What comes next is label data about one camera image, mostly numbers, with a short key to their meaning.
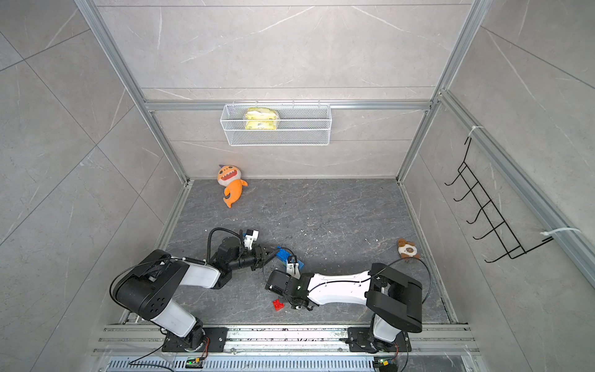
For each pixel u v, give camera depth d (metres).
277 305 0.79
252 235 0.86
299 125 0.95
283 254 0.85
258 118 0.88
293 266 0.75
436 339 0.75
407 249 0.91
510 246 0.60
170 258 0.54
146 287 0.46
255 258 0.78
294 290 0.62
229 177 1.11
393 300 0.43
